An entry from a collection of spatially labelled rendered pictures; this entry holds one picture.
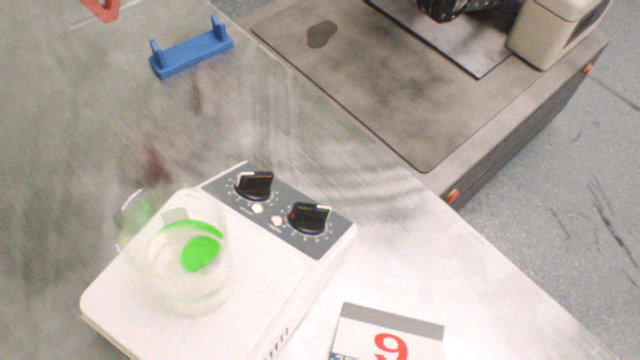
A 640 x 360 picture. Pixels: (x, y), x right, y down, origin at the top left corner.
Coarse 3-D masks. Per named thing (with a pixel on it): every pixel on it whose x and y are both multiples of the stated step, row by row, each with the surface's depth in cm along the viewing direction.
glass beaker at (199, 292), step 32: (160, 192) 29; (192, 192) 29; (128, 224) 28; (160, 224) 31; (224, 224) 27; (128, 256) 26; (224, 256) 26; (160, 288) 27; (192, 288) 27; (224, 288) 30
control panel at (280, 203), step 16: (224, 176) 42; (224, 192) 40; (272, 192) 43; (288, 192) 43; (240, 208) 39; (272, 208) 41; (288, 208) 41; (256, 224) 38; (272, 224) 39; (288, 224) 39; (336, 224) 42; (352, 224) 42; (288, 240) 38; (304, 240) 38; (320, 240) 39; (336, 240) 40; (320, 256) 37
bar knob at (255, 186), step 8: (240, 176) 40; (248, 176) 40; (256, 176) 41; (264, 176) 41; (272, 176) 42; (240, 184) 40; (248, 184) 41; (256, 184) 41; (264, 184) 42; (240, 192) 41; (248, 192) 41; (256, 192) 41; (264, 192) 42; (256, 200) 41
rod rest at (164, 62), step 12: (216, 24) 57; (204, 36) 58; (216, 36) 58; (228, 36) 58; (156, 48) 54; (168, 48) 57; (180, 48) 57; (192, 48) 57; (204, 48) 57; (216, 48) 57; (228, 48) 58; (156, 60) 55; (168, 60) 55; (180, 60) 56; (192, 60) 56; (156, 72) 55; (168, 72) 55
